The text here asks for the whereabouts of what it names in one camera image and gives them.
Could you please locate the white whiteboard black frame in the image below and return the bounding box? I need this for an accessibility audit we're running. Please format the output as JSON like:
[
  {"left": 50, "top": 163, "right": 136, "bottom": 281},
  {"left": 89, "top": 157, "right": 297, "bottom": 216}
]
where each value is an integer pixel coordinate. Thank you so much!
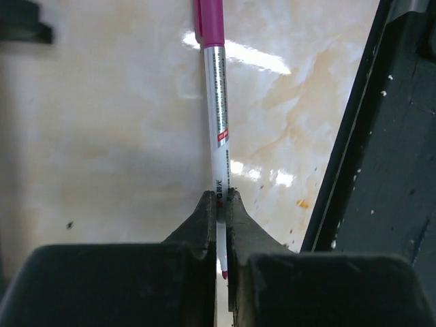
[{"left": 1, "top": 0, "right": 54, "bottom": 44}]

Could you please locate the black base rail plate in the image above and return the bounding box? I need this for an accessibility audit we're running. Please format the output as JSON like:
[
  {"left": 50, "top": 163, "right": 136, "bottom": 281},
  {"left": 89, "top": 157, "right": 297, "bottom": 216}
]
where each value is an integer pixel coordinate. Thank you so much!
[{"left": 299, "top": 0, "right": 436, "bottom": 266}]

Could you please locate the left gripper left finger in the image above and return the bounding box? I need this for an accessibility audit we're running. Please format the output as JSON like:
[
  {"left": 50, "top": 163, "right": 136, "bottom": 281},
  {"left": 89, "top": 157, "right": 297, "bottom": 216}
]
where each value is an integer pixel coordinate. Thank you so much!
[{"left": 1, "top": 191, "right": 217, "bottom": 326}]

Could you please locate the pink capped whiteboard marker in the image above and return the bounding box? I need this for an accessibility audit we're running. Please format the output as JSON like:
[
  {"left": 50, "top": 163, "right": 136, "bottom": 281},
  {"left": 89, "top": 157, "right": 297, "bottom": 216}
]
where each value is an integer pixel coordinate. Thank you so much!
[{"left": 194, "top": 0, "right": 230, "bottom": 279}]

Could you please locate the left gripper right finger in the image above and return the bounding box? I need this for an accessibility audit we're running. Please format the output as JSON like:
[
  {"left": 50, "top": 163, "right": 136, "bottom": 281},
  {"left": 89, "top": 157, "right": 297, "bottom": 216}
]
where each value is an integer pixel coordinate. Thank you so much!
[{"left": 226, "top": 190, "right": 435, "bottom": 326}]

